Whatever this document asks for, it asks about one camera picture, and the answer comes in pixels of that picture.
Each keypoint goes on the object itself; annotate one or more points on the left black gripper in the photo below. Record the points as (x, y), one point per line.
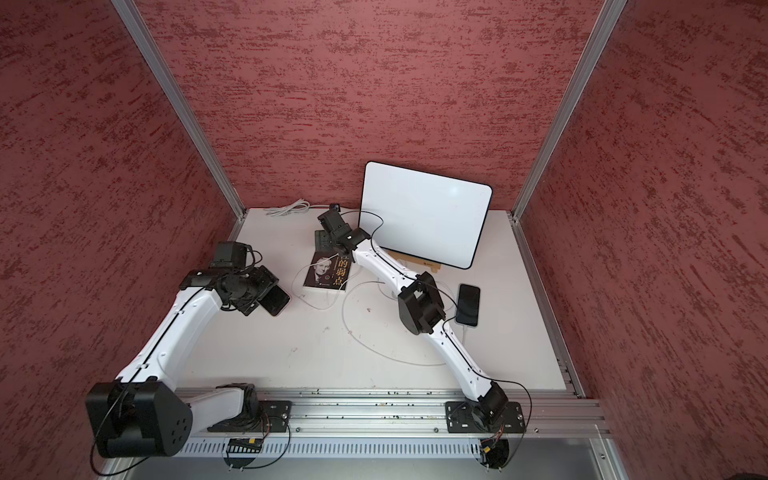
(265, 279)

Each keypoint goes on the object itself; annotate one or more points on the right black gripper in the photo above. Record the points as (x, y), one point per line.
(324, 239)

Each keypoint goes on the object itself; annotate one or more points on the black smartphone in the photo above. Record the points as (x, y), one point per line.
(468, 305)
(274, 300)

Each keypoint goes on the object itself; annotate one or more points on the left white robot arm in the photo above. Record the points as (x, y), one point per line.
(139, 413)

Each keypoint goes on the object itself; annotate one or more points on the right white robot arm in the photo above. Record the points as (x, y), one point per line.
(422, 312)

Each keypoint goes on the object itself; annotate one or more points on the dark portrait book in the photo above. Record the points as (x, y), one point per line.
(328, 270)

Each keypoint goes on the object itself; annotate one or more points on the wooden board stand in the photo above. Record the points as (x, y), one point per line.
(434, 267)

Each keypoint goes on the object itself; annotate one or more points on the left black connector board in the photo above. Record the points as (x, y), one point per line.
(245, 446)

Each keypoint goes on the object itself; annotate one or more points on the perforated white vent strip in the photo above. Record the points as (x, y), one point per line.
(336, 448)

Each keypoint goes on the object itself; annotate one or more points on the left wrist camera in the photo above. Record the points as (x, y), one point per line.
(230, 255)

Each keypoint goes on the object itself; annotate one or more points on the white board black frame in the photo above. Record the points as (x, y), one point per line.
(429, 216)

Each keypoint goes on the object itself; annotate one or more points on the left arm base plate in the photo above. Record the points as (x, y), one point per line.
(271, 416)

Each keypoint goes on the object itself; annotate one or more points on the aluminium mounting rail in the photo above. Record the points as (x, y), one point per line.
(434, 413)

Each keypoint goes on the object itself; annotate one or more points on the aluminium left corner post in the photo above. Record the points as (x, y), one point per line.
(139, 31)

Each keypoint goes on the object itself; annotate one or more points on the aluminium corner post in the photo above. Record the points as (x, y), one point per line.
(139, 31)
(603, 28)

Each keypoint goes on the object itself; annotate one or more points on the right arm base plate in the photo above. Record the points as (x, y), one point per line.
(465, 417)

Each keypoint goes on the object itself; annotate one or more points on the aluminium right corner post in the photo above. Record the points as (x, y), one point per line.
(603, 28)

